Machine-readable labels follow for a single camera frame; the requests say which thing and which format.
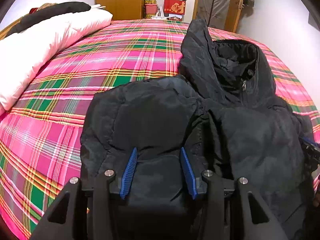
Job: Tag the blue ribbed left gripper right finger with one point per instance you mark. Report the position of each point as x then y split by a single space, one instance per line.
189 175

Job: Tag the white bag on floor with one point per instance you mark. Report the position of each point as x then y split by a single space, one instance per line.
159 15

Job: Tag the black garment on quilt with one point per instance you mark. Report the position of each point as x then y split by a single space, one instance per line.
42 14

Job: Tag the pink plastic bin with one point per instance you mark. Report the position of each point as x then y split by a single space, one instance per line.
151 9

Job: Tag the black puffer jacket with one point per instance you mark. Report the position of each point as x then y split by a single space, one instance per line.
222 108

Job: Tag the red box with gold character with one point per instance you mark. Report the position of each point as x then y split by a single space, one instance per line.
174 7

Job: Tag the blue ribbed left gripper left finger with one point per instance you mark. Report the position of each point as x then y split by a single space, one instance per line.
127 176

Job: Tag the white pink quilt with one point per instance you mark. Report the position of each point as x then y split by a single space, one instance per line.
23 54

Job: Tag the brown stuffed toy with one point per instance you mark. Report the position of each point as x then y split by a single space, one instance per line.
45 5

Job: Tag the person's right hand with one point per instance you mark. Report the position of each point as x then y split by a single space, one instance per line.
316 199

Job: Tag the wooden door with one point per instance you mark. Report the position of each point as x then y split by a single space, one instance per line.
219 14

